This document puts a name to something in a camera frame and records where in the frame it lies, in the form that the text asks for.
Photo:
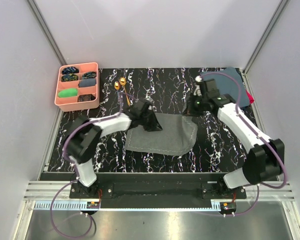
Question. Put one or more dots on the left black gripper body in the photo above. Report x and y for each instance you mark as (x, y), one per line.
(145, 118)

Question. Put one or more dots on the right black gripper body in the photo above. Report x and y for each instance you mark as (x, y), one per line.
(196, 105)

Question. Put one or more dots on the grey stitched cloth napkin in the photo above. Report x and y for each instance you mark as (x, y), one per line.
(177, 137)

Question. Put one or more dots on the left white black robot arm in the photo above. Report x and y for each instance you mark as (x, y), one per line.
(81, 142)

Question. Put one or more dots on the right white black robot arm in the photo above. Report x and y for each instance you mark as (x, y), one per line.
(265, 156)

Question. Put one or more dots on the blue grey folded cloth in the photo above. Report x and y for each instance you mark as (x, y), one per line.
(229, 81)

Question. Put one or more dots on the magenta folded cloth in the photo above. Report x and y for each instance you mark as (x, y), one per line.
(250, 97)

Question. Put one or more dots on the brown patterned roll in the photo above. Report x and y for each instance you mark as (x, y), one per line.
(86, 98)

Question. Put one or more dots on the teal patterned roll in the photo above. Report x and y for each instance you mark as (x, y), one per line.
(89, 75)

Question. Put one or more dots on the grey rolled cloth in tray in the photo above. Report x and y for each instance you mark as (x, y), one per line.
(84, 83)

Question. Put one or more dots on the green rolled cloth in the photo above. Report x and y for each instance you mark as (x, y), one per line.
(68, 92)

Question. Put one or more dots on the pink compartment organizer tray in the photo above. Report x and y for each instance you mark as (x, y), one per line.
(78, 87)

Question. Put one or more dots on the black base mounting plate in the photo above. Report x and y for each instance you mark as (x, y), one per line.
(160, 188)

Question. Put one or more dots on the yellow blue patterned roll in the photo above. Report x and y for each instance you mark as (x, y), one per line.
(69, 77)

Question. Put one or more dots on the blue patterned roll top left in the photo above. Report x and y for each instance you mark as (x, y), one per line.
(70, 70)

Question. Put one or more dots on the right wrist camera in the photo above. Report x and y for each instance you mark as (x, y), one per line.
(199, 86)

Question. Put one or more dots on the gold spoon teal handle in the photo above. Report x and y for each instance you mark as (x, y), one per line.
(117, 87)

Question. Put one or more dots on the white slotted cable duct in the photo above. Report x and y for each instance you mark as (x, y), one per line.
(76, 205)

